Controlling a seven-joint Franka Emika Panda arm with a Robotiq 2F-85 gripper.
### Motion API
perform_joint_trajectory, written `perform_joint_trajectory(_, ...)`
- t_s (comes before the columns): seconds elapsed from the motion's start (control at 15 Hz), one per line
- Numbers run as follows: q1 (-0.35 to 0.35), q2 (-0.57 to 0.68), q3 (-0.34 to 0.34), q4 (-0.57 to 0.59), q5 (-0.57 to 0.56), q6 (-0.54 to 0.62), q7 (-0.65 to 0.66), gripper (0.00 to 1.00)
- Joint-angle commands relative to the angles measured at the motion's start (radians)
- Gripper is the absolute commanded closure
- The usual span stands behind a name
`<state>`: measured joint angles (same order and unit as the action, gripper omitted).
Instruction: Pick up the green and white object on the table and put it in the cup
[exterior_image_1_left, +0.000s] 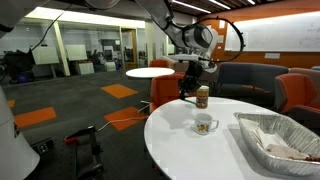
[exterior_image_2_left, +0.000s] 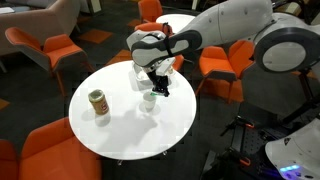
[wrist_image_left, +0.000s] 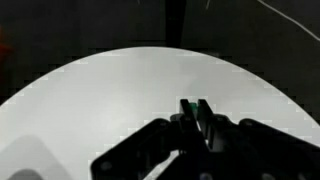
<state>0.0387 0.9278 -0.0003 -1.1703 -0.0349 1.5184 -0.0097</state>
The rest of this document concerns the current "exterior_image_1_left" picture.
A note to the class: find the brown armchair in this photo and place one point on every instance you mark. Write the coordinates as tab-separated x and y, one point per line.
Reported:
308	75

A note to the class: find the orange chair with wide back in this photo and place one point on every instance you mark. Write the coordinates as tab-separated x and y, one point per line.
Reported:
165	90

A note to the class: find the crumpled paper napkin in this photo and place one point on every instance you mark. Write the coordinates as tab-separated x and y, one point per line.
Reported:
283	150

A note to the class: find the white mug with yellow print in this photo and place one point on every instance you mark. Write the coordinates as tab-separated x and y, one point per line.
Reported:
203	123

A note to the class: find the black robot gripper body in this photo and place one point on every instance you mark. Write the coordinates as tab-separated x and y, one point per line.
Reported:
192	75

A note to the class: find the small round white table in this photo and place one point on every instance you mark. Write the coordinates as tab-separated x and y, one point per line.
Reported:
150	72

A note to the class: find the orange armchair with grey side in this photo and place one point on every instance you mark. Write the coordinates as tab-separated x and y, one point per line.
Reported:
295	90

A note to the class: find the white standing board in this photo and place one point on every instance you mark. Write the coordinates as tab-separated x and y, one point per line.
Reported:
76	52
45	55

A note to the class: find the aluminium foil tray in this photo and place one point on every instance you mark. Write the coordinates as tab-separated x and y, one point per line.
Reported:
283	146

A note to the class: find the wide white wall plaque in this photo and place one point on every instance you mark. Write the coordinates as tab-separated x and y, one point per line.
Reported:
272	56

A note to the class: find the white rounded robot base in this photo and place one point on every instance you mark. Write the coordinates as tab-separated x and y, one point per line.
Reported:
13	146

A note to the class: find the black power box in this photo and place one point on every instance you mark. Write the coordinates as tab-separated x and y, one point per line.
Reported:
42	146

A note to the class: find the white wall sign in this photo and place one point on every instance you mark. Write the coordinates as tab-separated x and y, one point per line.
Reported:
222	24
221	39

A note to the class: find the small distant orange chair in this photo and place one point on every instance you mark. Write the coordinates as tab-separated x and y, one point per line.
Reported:
158	63

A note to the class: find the dark chair armrest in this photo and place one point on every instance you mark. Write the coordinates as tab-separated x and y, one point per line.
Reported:
305	116

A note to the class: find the large wall whiteboard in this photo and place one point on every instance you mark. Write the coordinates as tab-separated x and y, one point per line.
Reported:
276	33

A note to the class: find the black equipment pile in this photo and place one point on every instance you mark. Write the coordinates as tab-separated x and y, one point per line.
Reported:
16	63

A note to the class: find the grey sofa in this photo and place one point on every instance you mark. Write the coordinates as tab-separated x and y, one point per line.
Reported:
248	78

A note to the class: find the peanut butter jar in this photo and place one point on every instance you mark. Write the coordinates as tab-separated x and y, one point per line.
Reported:
202	97

